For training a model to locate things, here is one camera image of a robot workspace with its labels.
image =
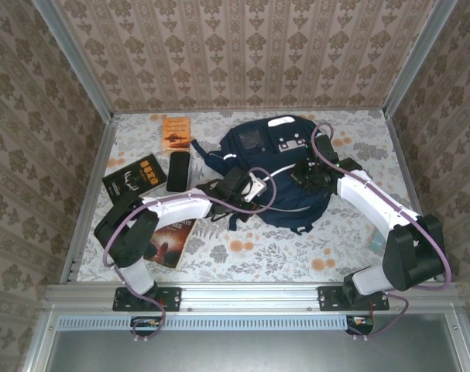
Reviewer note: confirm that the navy blue backpack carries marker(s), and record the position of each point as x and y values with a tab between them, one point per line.
281	193

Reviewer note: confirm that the orange Huckleberry Finn book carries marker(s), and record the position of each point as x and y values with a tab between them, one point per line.
176	133

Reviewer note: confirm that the dark red paperback book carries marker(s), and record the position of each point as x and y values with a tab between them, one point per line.
169	242

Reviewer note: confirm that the black Murphy's law book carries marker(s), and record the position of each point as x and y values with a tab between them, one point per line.
136	178

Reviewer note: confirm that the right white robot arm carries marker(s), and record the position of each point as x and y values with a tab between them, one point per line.
374	201

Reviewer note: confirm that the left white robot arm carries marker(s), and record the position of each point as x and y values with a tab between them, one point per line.
180	207

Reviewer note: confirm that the floral tablecloth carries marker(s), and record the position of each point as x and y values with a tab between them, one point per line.
258	255

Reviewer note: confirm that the small light blue box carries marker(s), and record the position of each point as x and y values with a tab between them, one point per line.
376	242

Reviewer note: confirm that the grey metal panel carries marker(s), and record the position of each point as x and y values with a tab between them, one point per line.
258	352

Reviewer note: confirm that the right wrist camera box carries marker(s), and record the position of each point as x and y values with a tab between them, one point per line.
298	172

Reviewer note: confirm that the aluminium rear table rail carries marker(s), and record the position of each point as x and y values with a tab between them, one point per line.
258	111

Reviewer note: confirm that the aluminium front mounting rail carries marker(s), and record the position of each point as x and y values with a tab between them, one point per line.
238	296

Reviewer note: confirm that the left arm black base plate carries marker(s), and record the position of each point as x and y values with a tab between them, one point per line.
172	298

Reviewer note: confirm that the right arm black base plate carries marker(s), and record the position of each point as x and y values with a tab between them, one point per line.
327	298

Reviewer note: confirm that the aluminium frame corner post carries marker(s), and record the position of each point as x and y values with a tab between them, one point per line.
76	66
416	58

